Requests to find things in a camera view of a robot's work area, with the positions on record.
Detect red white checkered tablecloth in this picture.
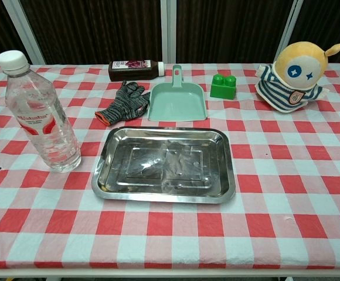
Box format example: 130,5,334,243
0,62,340,270

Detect transparent plastic water bottle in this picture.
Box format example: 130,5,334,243
0,50,82,173

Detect mint green plastic dustpan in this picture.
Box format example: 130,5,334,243
147,64,209,122

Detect grey striped knit glove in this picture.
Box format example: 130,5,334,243
94,81,151,127

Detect white partition post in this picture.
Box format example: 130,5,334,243
160,0,177,64
274,0,304,64
2,0,46,66

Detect dark juice bottle white cap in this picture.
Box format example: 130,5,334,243
108,60,165,82

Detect green plastic building block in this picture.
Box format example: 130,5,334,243
210,74,237,101

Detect yellow plush toy striped shirt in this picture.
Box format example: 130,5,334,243
254,42,340,114

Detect rectangular metal tray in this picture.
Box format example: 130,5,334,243
91,126,237,205

